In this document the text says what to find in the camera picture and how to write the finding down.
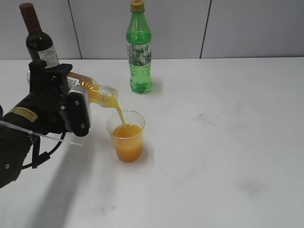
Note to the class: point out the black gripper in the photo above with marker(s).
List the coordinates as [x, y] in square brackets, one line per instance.
[39, 111]

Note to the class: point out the orange juice bottle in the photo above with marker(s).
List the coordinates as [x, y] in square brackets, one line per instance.
[105, 96]

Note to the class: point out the transparent plastic cup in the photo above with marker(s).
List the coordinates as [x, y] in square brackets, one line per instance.
[127, 138]

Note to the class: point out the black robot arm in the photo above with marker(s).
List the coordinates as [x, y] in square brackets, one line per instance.
[14, 148]

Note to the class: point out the dark red wine bottle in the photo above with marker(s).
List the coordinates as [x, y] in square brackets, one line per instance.
[39, 44]

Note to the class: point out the white zip tie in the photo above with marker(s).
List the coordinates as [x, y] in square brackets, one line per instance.
[32, 133]

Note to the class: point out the green soda bottle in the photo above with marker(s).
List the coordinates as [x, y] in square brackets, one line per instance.
[138, 37]

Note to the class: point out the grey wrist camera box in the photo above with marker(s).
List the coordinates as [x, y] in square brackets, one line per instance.
[78, 111]

